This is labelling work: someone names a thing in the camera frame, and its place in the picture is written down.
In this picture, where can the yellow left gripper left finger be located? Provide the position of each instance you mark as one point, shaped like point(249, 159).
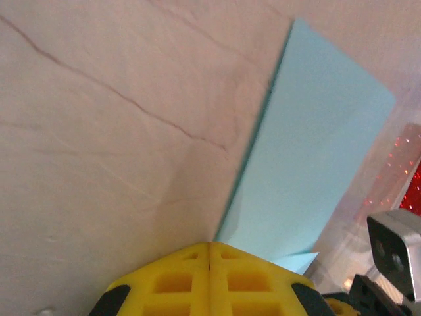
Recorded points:
point(171, 283)

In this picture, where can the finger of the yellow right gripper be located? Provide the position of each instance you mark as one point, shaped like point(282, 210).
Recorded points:
point(342, 307)

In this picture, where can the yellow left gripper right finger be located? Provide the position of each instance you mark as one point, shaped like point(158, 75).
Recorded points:
point(250, 283)

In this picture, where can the light blue paper sheet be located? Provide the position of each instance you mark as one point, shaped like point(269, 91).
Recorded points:
point(312, 131)

